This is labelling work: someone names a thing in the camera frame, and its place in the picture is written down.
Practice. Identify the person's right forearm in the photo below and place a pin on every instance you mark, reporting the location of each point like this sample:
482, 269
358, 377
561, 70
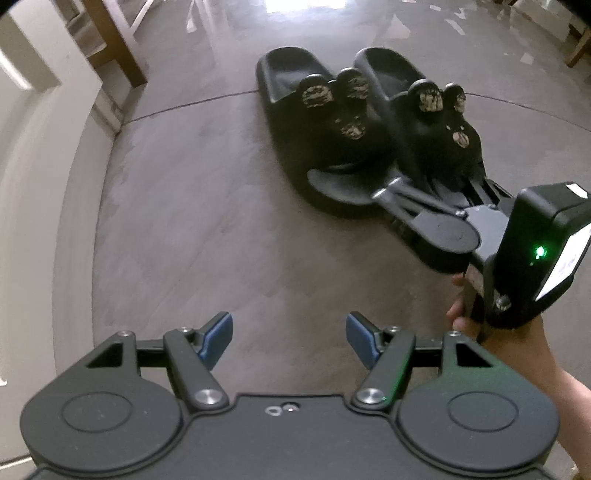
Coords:
575, 415

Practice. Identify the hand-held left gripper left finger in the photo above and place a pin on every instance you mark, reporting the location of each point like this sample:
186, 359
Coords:
217, 339

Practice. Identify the black slipper with charms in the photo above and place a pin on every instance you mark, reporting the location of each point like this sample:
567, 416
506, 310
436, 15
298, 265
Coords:
443, 152
295, 138

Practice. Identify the wooden chair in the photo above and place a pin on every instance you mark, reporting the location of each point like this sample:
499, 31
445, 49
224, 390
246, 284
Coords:
579, 41

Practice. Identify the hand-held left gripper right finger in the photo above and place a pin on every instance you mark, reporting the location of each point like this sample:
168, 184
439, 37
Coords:
362, 340

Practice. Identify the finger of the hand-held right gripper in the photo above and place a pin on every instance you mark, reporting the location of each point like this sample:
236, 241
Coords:
415, 203
489, 194

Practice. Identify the person's right hand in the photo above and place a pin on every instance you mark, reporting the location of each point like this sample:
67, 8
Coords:
521, 341

